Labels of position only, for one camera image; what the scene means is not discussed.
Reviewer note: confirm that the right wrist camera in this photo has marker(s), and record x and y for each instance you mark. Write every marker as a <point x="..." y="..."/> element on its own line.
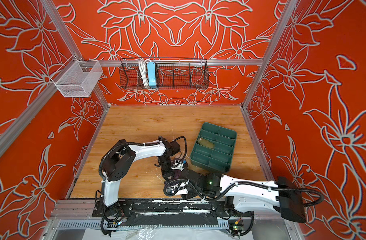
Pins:
<point x="180" y="191"/>

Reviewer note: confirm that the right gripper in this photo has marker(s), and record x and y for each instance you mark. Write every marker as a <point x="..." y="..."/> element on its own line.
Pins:
<point x="187" y="196"/>

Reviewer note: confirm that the green striped sock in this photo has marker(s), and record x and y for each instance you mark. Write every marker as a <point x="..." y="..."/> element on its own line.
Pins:
<point x="206" y="143"/>

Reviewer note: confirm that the green divided tray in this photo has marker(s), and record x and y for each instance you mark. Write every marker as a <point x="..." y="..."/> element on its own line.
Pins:
<point x="218" y="159"/>

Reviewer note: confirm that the light blue box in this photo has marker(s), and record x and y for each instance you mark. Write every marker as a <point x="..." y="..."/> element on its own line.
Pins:
<point x="151" y="66"/>

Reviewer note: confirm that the clear plastic bin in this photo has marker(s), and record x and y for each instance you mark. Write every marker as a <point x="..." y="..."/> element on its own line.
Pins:
<point x="78" y="78"/>

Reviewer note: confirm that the black wire basket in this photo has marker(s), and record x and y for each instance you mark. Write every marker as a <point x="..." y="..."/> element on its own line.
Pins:
<point x="171" y="73"/>

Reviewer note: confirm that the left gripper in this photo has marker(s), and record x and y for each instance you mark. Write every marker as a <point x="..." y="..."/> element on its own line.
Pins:
<point x="167" y="175"/>

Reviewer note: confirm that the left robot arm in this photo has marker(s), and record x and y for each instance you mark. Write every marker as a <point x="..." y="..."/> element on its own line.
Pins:
<point x="116" y="163"/>

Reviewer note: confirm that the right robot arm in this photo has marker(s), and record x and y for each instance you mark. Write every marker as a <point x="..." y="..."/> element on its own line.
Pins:
<point x="280" y="196"/>

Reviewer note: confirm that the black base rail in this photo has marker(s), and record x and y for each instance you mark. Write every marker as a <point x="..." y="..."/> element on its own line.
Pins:
<point x="192" y="213"/>

